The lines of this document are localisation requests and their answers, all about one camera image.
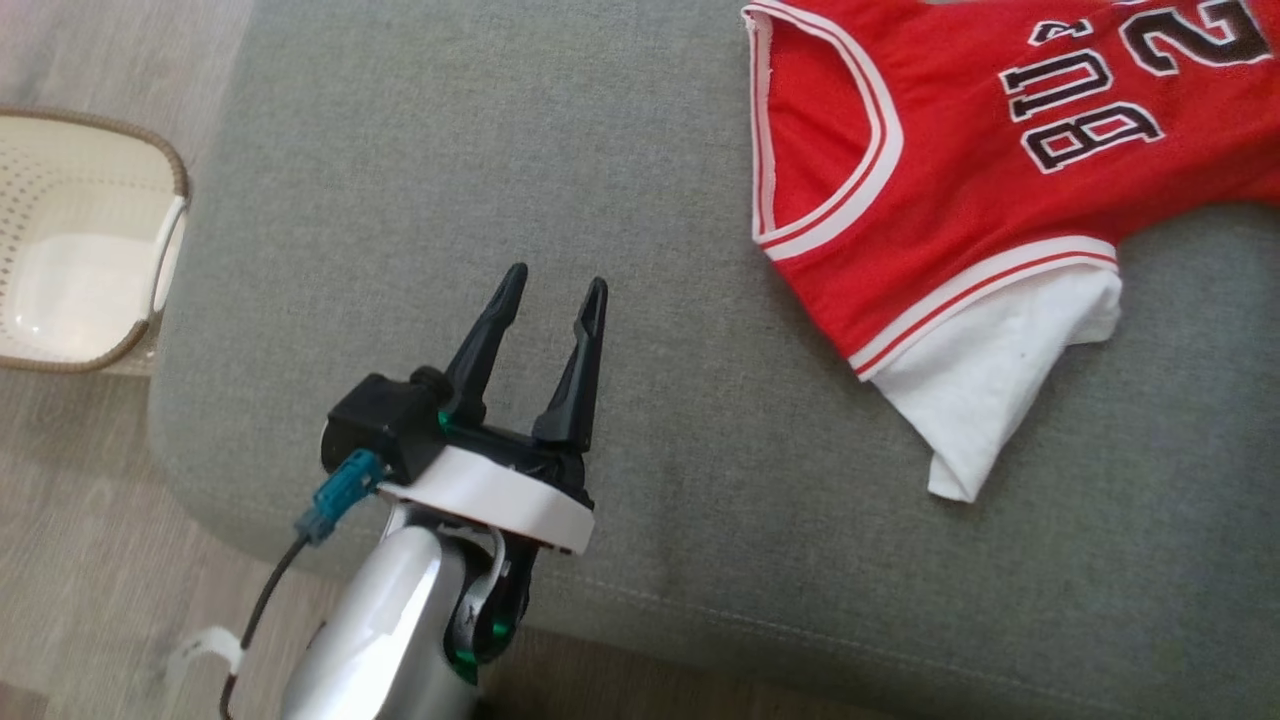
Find red basketball jersey white sleeves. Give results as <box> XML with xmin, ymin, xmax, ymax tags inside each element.
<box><xmin>739</xmin><ymin>0</ymin><xmax>1280</xmax><ymax>505</ymax></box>

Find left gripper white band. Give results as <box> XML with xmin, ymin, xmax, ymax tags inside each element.
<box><xmin>378</xmin><ymin>262</ymin><xmax>610</xmax><ymax>557</ymax></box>

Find cream perforated laundry basket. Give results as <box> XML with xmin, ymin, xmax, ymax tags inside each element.
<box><xmin>0</xmin><ymin>104</ymin><xmax>194</xmax><ymax>377</ymax></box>

